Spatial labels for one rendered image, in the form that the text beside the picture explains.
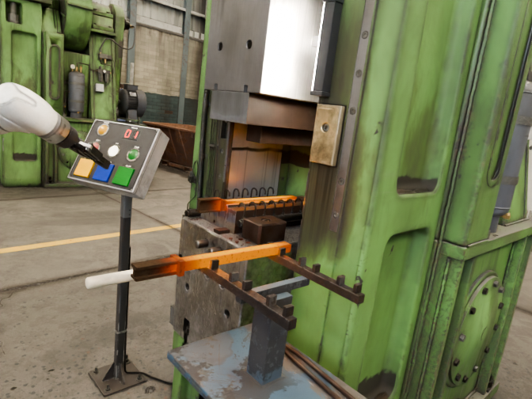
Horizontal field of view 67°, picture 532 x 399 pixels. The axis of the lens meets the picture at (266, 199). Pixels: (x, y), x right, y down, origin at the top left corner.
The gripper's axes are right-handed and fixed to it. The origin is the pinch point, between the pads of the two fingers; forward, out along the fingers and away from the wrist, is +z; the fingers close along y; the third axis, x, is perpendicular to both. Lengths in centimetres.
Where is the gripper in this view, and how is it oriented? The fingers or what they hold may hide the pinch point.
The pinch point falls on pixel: (101, 161)
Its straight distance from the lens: 155.3
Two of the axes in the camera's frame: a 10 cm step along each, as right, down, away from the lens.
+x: 3.0, -9.1, 2.7
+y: 9.1, 1.9, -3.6
